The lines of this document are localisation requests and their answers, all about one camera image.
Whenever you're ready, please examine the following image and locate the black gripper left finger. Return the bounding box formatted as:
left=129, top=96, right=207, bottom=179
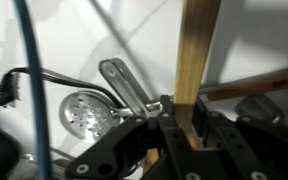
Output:
left=65, top=94, right=195, bottom=180

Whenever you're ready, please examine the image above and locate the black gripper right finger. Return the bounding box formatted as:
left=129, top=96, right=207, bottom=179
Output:
left=193, top=97, right=288, bottom=180

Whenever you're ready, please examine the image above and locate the perforated steel skimmer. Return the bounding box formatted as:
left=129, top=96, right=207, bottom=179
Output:
left=58, top=90, right=163, bottom=143

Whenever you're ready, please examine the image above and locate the steel utensil with looped handle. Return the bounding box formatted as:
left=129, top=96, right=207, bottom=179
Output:
left=234, top=95, right=286, bottom=125

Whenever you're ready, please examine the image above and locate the wood-handled steel utensil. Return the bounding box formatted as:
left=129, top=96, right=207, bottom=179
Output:
left=198, top=68, right=288, bottom=103

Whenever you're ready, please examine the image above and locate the steel flat-handled utensil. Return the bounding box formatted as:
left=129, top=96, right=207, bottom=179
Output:
left=98, top=57, right=152, bottom=118

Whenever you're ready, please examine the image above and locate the long dark blue cable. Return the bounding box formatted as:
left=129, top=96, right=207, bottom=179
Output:
left=13, top=0, right=54, bottom=180

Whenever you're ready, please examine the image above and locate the black power cord with plug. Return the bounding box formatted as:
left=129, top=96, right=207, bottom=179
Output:
left=0, top=66, right=127, bottom=113

